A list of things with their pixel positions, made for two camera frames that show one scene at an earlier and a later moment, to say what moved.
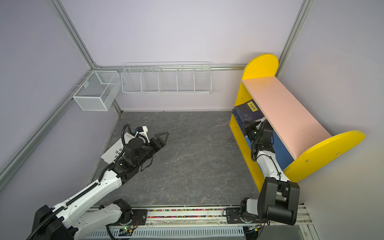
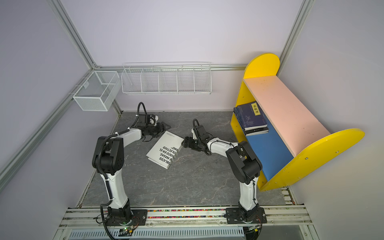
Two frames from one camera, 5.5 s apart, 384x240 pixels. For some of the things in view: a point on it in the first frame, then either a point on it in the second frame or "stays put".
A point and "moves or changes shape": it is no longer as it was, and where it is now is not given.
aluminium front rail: [207, 223] stays put
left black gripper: [161, 143] -> [160, 129]
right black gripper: [253, 125] -> [189, 140]
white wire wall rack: [191, 77] stays put
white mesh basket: [98, 90] stays put
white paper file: [113, 152] moves or changes shape
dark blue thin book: [246, 112] stays put
